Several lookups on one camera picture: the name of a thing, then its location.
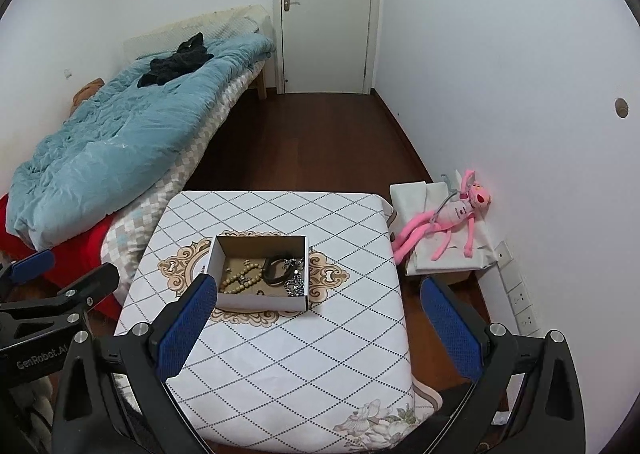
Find teal blue quilt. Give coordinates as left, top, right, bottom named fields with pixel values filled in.
left=6, top=33, right=274, bottom=250

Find white pillow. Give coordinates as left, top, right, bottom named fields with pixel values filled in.
left=122, top=5, right=273, bottom=62

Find black bracelet band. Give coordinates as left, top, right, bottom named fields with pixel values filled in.
left=262, top=255, right=298, bottom=287

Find white cloth covered box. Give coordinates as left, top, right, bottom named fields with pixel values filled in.
left=388, top=179, right=500, bottom=285

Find brown plush toy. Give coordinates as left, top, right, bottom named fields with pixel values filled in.
left=70, top=78, right=105, bottom=115

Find red bed sheet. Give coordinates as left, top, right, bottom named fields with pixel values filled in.
left=0, top=195, right=115, bottom=288

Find wooden bead bracelet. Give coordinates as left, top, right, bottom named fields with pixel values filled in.
left=218, top=257, right=266, bottom=296

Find black clothes on bed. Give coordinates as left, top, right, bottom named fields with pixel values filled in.
left=137, top=32, right=213, bottom=88

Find door handle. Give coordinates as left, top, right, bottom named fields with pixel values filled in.
left=283, top=0, right=299, bottom=12

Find white power strip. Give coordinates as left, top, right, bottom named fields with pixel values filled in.
left=496, top=239, right=541, bottom=337

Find pink panther plush toy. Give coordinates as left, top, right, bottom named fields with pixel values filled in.
left=392, top=169, right=491, bottom=264

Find white cardboard box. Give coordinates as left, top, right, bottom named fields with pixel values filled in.
left=205, top=234, right=310, bottom=313

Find white door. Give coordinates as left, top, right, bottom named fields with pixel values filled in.
left=273, top=0, right=380, bottom=94

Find silver chain necklace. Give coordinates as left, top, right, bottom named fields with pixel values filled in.
left=283, top=257, right=306, bottom=297

